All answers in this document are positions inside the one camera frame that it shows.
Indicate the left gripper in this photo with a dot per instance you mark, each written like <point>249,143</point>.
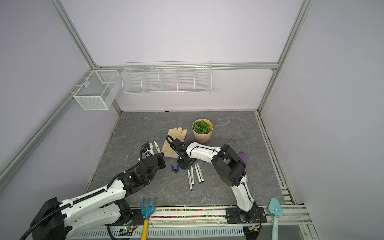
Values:
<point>160,159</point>

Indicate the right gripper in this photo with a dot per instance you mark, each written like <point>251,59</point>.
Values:
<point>182,166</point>

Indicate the white marker pen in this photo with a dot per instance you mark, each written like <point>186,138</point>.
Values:
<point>190,180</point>
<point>157,147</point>
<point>200,173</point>
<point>192,176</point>

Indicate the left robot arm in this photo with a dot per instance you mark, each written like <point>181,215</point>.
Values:
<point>61,220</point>

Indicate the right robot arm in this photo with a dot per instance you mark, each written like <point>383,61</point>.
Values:
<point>231,170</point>

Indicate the tan pot green plant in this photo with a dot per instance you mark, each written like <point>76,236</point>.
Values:
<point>202,130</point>

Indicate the purple object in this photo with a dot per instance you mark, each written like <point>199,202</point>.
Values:
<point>244,157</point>

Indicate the white mesh box basket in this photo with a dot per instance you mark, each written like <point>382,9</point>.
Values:
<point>99,90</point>

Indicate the light blue garden trowel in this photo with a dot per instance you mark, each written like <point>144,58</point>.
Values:
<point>275,208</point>

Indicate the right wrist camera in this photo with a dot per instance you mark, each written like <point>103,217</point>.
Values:
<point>178,145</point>

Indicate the blue garden fork yellow handle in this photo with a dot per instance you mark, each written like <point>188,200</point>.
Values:
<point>147,211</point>

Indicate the white wire wall basket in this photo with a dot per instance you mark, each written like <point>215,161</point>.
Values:
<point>167,77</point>

